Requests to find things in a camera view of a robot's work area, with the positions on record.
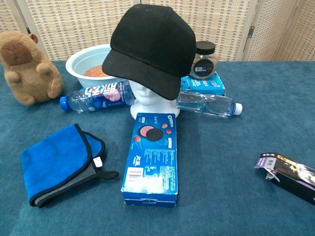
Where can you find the large blue Oreo box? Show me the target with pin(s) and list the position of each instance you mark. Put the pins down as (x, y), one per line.
(152, 157)

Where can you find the woven folding screen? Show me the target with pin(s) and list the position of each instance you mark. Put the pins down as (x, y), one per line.
(73, 24)

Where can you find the blue microfiber towel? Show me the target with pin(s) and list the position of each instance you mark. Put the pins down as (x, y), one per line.
(54, 159)

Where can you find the black baseball cap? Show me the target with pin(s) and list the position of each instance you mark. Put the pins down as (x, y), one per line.
(152, 44)

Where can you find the small blue Oreo box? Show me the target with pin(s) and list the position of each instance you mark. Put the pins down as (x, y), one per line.
(209, 86)

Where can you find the brown capybara plush toy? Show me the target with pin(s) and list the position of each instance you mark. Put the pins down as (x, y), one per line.
(27, 73)

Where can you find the teal tablecloth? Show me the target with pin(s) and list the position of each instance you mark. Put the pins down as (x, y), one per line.
(221, 172)

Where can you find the light blue plastic basin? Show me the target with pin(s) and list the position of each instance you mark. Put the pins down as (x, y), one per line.
(81, 62)

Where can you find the blue-capped labelled drink bottle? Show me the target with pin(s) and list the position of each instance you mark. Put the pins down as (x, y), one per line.
(98, 97)

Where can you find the black and purple carton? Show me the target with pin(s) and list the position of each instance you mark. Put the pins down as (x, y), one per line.
(292, 175)

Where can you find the black screen hinge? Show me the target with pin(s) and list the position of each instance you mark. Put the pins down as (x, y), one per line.
(251, 32)
(28, 30)

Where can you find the glass jar with black lid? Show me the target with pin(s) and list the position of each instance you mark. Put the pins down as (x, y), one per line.
(204, 64)

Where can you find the orange woven round coaster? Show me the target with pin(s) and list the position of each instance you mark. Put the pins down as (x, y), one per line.
(94, 71)

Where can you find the white foam mannequin head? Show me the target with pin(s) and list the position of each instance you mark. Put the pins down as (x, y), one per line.
(150, 103)

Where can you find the clear white-capped plastic bottle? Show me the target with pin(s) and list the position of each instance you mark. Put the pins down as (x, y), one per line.
(216, 105)

